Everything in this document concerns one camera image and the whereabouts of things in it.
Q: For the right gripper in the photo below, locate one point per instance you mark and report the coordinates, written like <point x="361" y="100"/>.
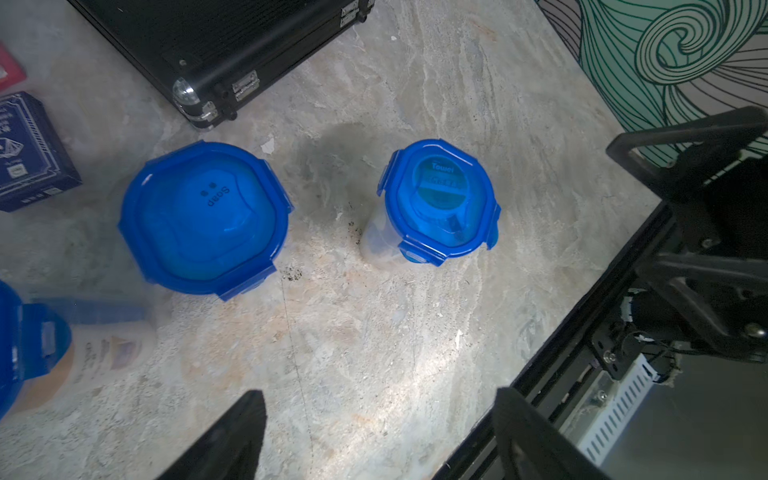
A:
<point x="723" y="220"/>

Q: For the dark blue small box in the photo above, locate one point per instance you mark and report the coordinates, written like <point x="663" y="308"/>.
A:
<point x="34" y="162"/>

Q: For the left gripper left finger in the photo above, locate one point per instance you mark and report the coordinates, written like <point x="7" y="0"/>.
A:
<point x="230" y="448"/>

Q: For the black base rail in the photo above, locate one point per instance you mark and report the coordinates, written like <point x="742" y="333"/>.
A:
<point x="553" y="372"/>

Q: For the white slotted cable duct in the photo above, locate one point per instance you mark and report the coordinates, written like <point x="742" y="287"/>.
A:
<point x="602" y="408"/>

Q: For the small pink-capped bottle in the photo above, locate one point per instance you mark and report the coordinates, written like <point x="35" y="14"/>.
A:
<point x="11" y="71"/>

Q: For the blue-lid container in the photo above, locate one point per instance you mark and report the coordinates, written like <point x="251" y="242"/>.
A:
<point x="207" y="219"/>
<point x="436" y="203"/>
<point x="54" y="346"/>

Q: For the black hard case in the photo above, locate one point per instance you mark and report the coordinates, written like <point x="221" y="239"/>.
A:
<point x="210" y="58"/>

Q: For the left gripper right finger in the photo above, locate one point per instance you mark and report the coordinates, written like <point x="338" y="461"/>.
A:
<point x="529" y="446"/>

